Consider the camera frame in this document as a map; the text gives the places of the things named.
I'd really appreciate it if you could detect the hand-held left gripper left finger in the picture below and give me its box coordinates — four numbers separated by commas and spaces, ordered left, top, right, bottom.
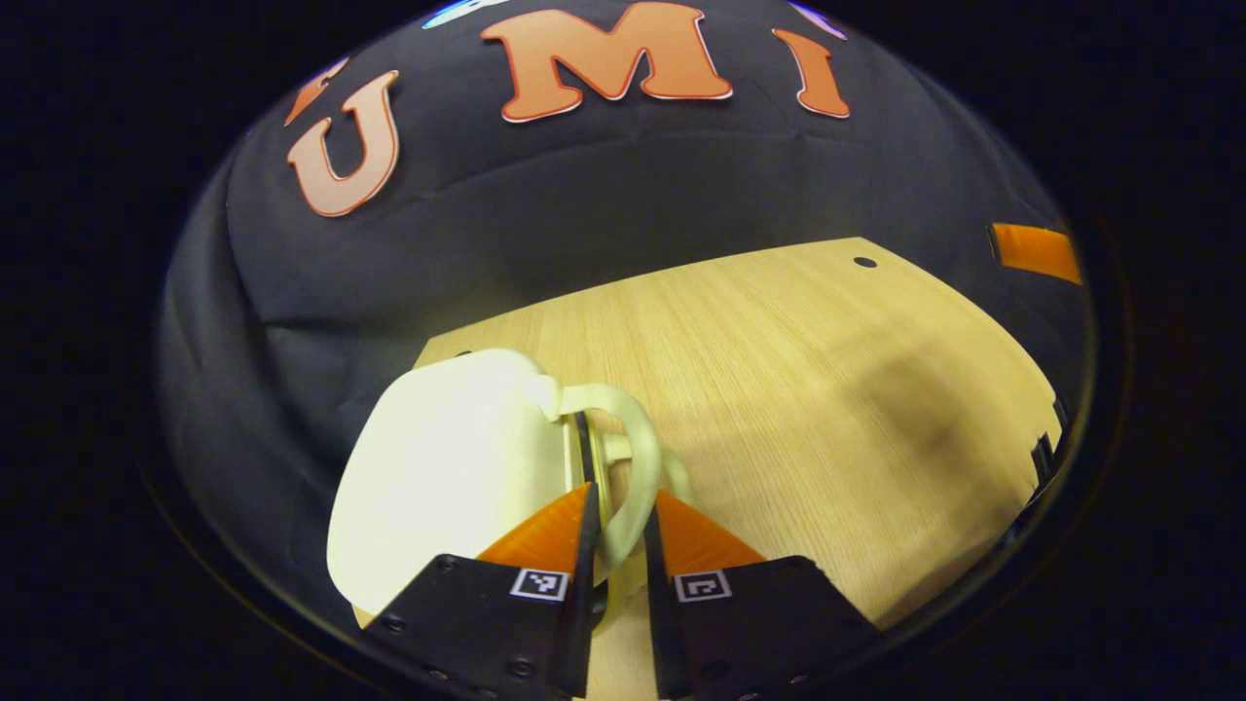
362, 482, 600, 700

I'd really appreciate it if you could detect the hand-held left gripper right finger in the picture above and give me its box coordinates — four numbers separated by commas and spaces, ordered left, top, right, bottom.
642, 490, 882, 701

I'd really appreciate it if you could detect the pale yellow suitcase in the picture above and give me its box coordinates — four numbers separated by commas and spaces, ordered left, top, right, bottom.
326, 348, 698, 636

